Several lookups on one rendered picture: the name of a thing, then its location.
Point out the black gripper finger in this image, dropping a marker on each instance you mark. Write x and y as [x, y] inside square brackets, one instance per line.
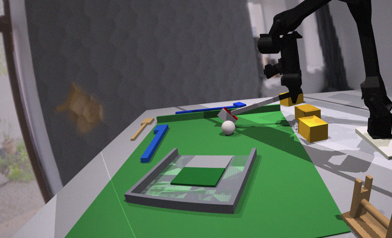
[294, 91]

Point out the yellow box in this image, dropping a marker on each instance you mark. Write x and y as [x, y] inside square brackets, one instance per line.
[306, 110]
[312, 128]
[288, 102]

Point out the grey ball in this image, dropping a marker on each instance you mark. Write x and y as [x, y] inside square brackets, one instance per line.
[228, 127]

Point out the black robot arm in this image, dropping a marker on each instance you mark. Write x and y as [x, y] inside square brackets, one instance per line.
[373, 88]

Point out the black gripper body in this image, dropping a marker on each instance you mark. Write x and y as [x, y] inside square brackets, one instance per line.
[291, 68]

